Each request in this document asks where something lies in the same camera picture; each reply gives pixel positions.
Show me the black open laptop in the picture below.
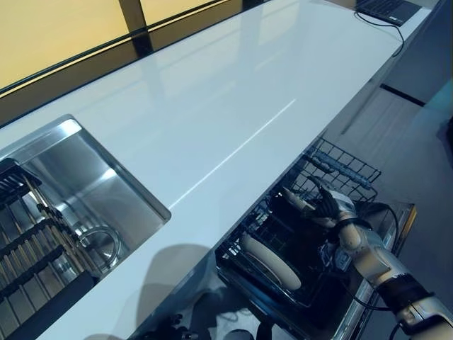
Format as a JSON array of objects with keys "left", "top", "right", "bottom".
[{"left": 355, "top": 0, "right": 423, "bottom": 27}]

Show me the black laptop power cable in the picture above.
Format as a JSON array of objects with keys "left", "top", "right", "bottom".
[{"left": 355, "top": 11, "right": 406, "bottom": 58}]

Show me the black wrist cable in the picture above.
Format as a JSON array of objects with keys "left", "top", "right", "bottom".
[{"left": 338, "top": 201, "right": 401, "bottom": 313}]

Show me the stainless steel sink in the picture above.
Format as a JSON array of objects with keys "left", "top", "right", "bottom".
[{"left": 0, "top": 113, "right": 172, "bottom": 340}]

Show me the open dishwasher with dark rack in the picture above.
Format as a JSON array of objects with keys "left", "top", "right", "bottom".
[{"left": 214, "top": 136, "right": 418, "bottom": 340}]

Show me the steel roll-up drying rack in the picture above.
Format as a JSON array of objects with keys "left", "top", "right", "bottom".
[{"left": 0, "top": 158, "right": 101, "bottom": 340}]

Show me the dark robot body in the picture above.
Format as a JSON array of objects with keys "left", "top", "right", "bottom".
[{"left": 169, "top": 283, "right": 274, "bottom": 340}]

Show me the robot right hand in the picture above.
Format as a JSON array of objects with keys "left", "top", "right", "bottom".
[{"left": 300, "top": 176, "right": 357, "bottom": 227}]

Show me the beige ceramic plate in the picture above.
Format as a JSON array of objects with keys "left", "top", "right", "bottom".
[
  {"left": 241, "top": 233, "right": 302, "bottom": 292},
  {"left": 281, "top": 186, "right": 318, "bottom": 214}
]

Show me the steel sink drain ring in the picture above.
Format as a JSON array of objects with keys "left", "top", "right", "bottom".
[{"left": 75, "top": 226, "right": 123, "bottom": 276}]

